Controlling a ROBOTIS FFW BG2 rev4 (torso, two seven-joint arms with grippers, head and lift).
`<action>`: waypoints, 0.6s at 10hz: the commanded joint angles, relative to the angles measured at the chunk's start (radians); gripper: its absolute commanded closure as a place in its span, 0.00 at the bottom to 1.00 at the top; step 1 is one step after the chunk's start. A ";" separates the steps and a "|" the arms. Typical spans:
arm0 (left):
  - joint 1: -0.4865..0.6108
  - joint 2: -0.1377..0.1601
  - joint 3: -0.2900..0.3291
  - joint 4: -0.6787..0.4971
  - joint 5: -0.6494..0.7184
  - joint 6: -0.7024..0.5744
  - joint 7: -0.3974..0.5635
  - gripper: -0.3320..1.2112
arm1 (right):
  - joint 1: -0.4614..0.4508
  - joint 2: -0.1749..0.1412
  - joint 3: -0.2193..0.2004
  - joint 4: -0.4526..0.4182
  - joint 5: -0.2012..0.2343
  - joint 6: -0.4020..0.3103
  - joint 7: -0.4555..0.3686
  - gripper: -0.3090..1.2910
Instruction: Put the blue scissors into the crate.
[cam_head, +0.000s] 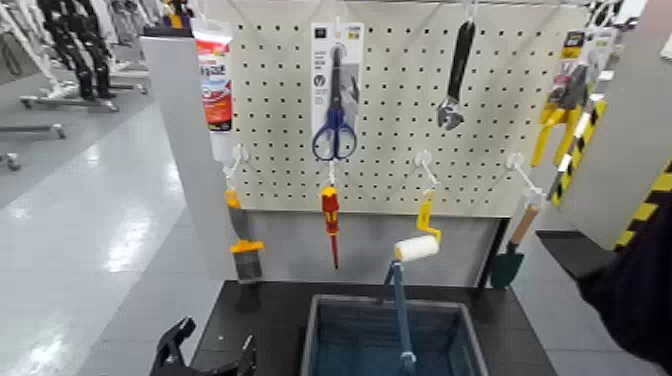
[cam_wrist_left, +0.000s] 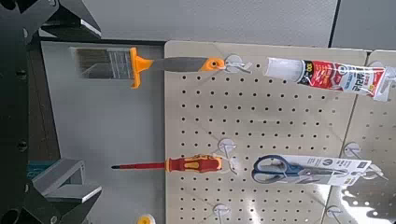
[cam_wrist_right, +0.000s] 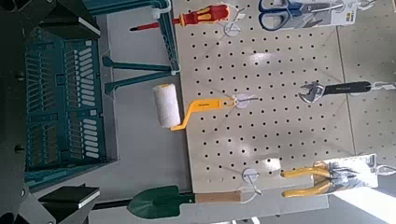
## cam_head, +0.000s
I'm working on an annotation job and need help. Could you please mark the green trowel wooden handle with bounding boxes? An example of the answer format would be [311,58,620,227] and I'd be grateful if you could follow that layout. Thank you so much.
[489,203,542,290]

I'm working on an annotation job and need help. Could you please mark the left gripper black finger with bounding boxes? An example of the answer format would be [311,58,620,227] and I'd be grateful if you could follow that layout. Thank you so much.
[152,316,198,376]
[220,335,258,376]

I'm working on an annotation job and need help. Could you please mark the white humanoid robot on stand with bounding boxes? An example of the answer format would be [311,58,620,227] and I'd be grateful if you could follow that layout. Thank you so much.
[0,0,67,101]

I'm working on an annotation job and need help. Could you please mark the grey partition with hazard tape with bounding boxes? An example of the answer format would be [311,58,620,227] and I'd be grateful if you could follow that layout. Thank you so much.
[556,0,672,253]

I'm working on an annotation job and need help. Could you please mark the white perforated pegboard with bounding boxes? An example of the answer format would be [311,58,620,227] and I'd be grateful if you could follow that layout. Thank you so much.
[230,0,592,219]

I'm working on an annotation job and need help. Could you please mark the grey panel below pegboard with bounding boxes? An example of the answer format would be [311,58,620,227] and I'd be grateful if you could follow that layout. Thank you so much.
[233,209,505,287]

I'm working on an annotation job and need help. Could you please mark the red white adhesive tube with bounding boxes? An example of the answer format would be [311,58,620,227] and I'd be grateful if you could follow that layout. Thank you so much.
[191,18,235,164]

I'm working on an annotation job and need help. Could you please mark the black panel frame post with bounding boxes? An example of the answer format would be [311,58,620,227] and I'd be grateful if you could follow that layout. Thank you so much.
[477,217,512,289]

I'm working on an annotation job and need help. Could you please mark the white paint roller yellow handle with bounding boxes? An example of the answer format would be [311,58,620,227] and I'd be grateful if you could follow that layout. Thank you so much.
[393,196,443,263]

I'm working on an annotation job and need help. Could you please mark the blue scissors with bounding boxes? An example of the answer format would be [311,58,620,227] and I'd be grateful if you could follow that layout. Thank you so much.
[309,21,365,163]

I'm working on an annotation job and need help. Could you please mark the black adjustable wrench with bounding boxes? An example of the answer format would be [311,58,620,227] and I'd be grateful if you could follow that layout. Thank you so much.
[436,19,477,131]

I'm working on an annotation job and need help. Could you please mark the black humanoid robot on stand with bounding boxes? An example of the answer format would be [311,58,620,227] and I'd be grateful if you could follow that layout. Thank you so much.
[37,0,118,101]

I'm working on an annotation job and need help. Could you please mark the red yellow screwdriver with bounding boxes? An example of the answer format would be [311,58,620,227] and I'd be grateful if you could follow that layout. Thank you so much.
[320,186,341,270]

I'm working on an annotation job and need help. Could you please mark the yellow handled pliers in package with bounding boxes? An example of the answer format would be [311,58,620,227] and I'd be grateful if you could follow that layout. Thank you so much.
[530,28,618,169]

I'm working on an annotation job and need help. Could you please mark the grey wheeled stand base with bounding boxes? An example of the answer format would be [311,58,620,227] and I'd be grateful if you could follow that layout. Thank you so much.
[0,123,68,141]

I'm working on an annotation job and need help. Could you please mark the orange handled paint brush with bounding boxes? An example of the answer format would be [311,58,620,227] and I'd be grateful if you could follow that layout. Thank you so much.
[224,187,265,285]

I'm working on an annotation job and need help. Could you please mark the blue grey plastic crate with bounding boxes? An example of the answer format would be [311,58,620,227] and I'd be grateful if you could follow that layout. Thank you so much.
[300,293,489,376]

